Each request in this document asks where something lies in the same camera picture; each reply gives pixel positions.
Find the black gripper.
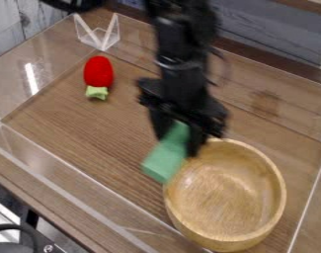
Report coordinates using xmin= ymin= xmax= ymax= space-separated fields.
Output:
xmin=138 ymin=67 xmax=229 ymax=157

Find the green rectangular block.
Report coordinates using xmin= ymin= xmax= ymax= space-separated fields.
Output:
xmin=142 ymin=122 xmax=189 ymax=184

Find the brown wooden bowl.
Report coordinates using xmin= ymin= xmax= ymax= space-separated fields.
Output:
xmin=163 ymin=139 xmax=286 ymax=252

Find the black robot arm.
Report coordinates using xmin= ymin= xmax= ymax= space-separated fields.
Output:
xmin=138 ymin=0 xmax=229 ymax=157

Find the red plush strawberry toy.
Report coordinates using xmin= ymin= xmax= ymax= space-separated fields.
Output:
xmin=83 ymin=55 xmax=114 ymax=101

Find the clear acrylic corner bracket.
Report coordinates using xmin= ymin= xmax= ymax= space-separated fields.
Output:
xmin=72 ymin=13 xmax=120 ymax=51

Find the clear acrylic enclosure wall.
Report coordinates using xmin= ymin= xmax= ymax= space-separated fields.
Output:
xmin=0 ymin=122 xmax=210 ymax=253

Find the black metal table frame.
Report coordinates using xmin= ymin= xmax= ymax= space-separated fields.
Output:
xmin=16 ymin=211 xmax=80 ymax=253

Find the black cable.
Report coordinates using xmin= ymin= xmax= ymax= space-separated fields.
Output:
xmin=0 ymin=224 xmax=36 ymax=253

